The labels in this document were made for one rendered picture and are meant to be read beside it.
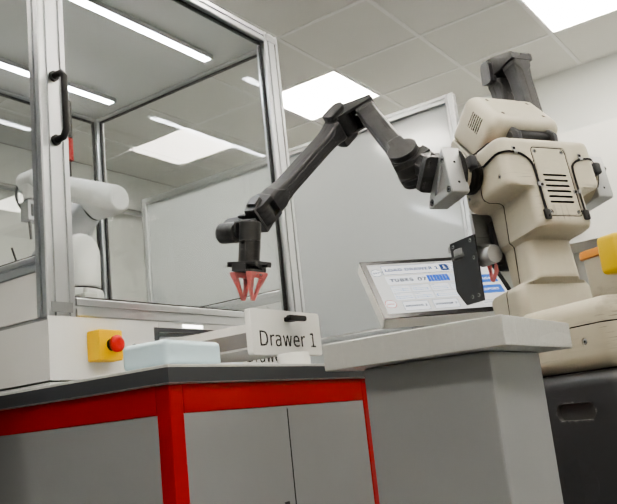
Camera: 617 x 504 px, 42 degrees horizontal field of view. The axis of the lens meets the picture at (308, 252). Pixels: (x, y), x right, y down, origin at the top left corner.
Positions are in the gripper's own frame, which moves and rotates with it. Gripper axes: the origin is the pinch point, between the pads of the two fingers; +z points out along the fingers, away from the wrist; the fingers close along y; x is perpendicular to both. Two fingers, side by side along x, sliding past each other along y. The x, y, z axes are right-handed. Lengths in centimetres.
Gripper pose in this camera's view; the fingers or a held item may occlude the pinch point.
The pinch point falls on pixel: (248, 297)
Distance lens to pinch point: 205.9
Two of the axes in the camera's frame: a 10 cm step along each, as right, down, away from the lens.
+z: -0.2, 10.0, -0.9
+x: -5.9, -0.9, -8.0
